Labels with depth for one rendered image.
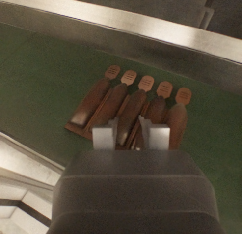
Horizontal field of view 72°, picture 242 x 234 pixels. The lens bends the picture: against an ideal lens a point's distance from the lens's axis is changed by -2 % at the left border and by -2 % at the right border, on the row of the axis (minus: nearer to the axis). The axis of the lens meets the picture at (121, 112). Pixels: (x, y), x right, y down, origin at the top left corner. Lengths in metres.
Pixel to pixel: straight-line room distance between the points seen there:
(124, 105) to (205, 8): 0.17
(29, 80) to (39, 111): 0.05
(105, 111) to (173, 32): 0.11
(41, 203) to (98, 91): 0.16
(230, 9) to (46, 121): 0.26
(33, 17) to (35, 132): 0.18
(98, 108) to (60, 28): 0.15
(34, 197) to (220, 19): 0.33
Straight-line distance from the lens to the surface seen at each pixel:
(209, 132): 0.19
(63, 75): 0.22
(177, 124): 0.16
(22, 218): 0.26
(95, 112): 0.17
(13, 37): 0.33
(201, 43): 0.20
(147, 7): 0.30
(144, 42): 0.21
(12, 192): 0.24
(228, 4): 0.28
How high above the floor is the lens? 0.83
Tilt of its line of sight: 60 degrees down
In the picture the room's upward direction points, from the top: 1 degrees clockwise
